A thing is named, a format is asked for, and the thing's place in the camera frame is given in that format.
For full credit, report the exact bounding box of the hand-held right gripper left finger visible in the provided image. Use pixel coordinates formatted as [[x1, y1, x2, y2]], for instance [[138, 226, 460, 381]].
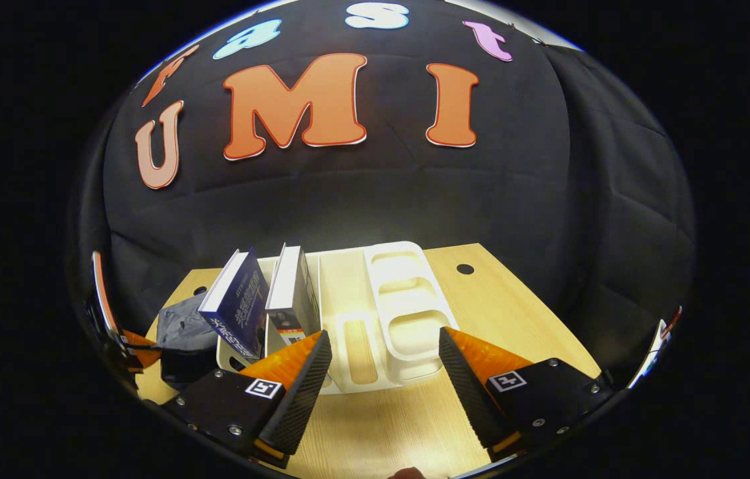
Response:
[[164, 330, 334, 470]]

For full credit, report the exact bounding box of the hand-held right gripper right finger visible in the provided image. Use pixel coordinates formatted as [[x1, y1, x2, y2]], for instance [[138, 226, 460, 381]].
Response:
[[438, 326, 615, 464]]

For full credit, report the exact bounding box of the gray schoolbag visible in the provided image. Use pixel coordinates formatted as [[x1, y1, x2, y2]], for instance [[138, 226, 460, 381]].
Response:
[[156, 291, 224, 391]]

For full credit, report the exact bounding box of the white bookshelf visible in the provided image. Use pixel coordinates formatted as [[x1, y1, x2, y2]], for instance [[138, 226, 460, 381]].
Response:
[[215, 241, 462, 395]]

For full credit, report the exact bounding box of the blue book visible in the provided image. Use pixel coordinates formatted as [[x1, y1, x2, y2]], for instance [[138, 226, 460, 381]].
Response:
[[199, 247, 271, 360]]

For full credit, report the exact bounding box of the white book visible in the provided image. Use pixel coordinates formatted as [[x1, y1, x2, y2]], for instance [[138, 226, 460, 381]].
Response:
[[264, 243, 322, 348]]

